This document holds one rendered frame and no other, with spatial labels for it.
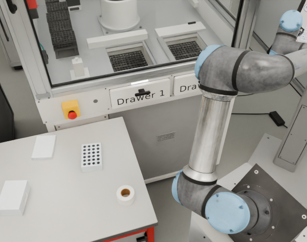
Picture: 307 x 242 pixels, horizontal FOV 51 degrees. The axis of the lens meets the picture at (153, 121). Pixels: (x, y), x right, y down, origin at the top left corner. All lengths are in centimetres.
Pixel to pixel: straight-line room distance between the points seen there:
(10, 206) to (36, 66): 54
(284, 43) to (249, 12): 31
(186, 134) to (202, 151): 91
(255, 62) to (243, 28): 68
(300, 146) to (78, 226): 149
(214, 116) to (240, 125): 170
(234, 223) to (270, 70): 44
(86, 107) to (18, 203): 52
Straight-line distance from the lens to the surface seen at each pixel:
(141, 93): 147
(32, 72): 138
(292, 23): 128
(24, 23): 128
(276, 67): 90
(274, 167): 241
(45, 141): 152
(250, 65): 88
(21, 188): 136
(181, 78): 154
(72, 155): 146
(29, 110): 289
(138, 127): 172
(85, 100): 150
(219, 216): 99
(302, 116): 207
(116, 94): 148
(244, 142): 254
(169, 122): 177
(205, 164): 101
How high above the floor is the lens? 188
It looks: 46 degrees down
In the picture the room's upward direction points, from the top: straight up
